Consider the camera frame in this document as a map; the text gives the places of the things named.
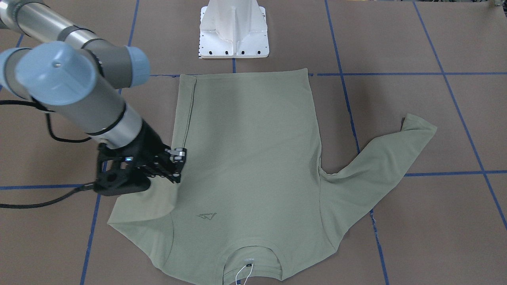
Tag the olive green long-sleeve shirt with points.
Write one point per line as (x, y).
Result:
(252, 187)

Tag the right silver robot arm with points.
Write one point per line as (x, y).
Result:
(77, 74)

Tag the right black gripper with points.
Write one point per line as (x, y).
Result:
(151, 143)

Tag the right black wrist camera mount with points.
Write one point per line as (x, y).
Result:
(118, 173)

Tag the white shirt price tag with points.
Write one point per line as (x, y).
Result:
(244, 274)

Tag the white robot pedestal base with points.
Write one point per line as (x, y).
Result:
(233, 29)

